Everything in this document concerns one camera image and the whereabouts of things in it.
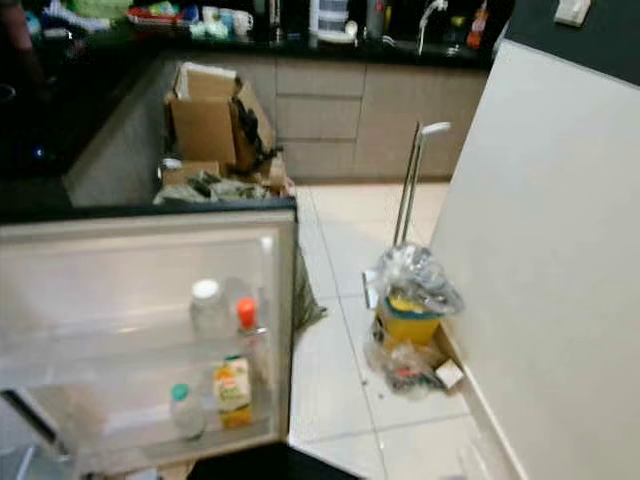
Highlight plastic bag of rubbish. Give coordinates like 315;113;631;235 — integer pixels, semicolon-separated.
365;340;447;402

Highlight clear fridge door shelf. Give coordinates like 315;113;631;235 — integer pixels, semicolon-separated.
20;400;272;474
0;320;267;393

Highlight white wall switch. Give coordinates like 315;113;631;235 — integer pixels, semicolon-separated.
553;0;594;27

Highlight orange-cap bottle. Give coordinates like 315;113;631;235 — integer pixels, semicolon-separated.
235;297;262;362

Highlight orange dish soap bottle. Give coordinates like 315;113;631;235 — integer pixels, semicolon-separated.
468;3;492;50

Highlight yellow plastic bucket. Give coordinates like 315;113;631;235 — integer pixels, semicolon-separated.
378;295;444;350

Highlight yellow green juice carton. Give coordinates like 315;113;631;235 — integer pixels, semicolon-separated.
212;357;254;432

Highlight beige kitchen cabinets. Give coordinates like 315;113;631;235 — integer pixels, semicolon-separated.
60;50;492;207

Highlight chrome kitchen faucet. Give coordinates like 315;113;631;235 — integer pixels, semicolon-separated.
418;0;450;54

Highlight white water filter jug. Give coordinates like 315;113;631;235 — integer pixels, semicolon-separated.
310;0;362;44

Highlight teal-cap water bottle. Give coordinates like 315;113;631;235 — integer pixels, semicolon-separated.
168;383;207;442

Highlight crumpled clear plastic bag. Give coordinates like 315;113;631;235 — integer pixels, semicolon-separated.
363;243;467;320

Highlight black kitchen countertop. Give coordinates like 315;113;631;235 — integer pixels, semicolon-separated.
0;18;512;217

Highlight steel flask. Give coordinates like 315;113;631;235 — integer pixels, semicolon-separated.
365;0;392;42

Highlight small white box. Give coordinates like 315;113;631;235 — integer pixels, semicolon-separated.
435;360;465;392

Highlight black cable bundle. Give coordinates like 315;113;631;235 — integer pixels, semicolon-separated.
232;95;283;173

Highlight brown cardboard box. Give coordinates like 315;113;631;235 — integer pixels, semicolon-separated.
168;62;277;174

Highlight large white-cap clear bottle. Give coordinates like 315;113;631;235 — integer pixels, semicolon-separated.
188;279;230;347

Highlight green plastic basin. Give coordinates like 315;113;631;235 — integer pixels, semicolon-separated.
70;0;132;22

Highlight fridge door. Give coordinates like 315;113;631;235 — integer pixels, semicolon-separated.
0;205;302;477

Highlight crumpled grey-green bags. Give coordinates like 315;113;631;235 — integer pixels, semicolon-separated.
155;165;297;207

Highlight white mug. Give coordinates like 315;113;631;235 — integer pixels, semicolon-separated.
228;8;255;39

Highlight metal pole with white handle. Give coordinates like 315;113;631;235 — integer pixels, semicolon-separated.
392;121;454;250

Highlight red dish rack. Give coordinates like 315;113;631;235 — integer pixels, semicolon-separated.
128;3;197;27

